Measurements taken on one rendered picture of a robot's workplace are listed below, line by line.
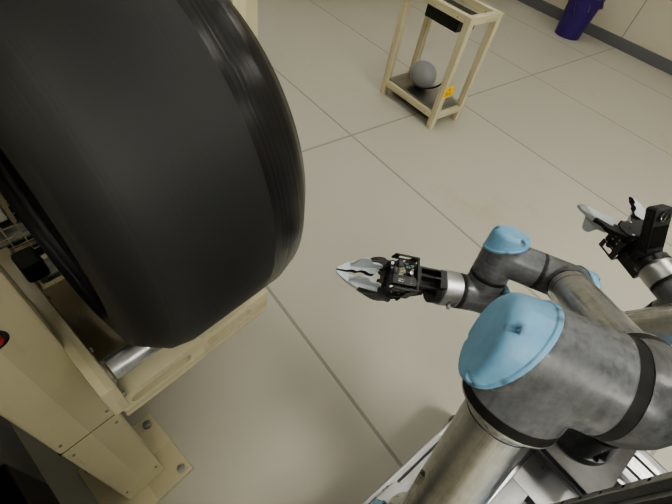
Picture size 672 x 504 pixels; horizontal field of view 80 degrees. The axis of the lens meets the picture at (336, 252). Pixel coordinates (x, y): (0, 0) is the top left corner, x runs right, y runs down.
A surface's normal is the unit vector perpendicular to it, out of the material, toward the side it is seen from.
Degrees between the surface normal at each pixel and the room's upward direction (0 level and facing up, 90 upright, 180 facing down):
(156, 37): 32
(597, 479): 0
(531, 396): 72
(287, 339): 0
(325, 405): 0
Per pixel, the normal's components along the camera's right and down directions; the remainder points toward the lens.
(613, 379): -0.06, -0.20
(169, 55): 0.55, -0.17
